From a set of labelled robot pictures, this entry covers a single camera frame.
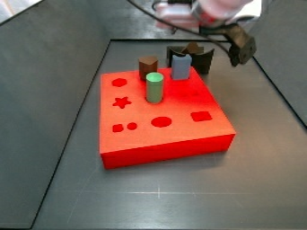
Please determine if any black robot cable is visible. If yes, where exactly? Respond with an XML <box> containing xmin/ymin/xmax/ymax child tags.
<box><xmin>126</xmin><ymin>0</ymin><xmax>235</xmax><ymax>58</ymax></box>

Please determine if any dark brown pentagon peg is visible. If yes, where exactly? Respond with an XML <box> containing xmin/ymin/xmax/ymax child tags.
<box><xmin>138</xmin><ymin>56</ymin><xmax>159</xmax><ymax>81</ymax></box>

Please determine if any green cylinder peg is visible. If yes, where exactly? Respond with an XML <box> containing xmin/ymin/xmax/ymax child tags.
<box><xmin>147</xmin><ymin>72</ymin><xmax>164</xmax><ymax>103</ymax></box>

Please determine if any blue arch shaped peg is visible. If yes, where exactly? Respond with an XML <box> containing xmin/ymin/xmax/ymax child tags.
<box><xmin>171</xmin><ymin>55</ymin><xmax>192</xmax><ymax>80</ymax></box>

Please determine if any black curved holder stand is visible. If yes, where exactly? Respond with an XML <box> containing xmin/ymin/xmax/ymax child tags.
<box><xmin>167</xmin><ymin>46</ymin><xmax>215</xmax><ymax>75</ymax></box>

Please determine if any brown hexagon prism peg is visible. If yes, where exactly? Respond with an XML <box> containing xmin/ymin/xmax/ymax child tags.
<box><xmin>186</xmin><ymin>41</ymin><xmax>204</xmax><ymax>54</ymax></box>

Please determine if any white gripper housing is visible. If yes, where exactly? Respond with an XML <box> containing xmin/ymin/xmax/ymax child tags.
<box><xmin>199</xmin><ymin>23</ymin><xmax>256</xmax><ymax>66</ymax></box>

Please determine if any red shape sorter block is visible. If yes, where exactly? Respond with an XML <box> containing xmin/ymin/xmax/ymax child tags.
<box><xmin>99</xmin><ymin>68</ymin><xmax>235</xmax><ymax>169</ymax></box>

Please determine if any white pink robot arm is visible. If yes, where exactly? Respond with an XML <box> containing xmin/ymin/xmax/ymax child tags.
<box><xmin>152</xmin><ymin>0</ymin><xmax>262</xmax><ymax>66</ymax></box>

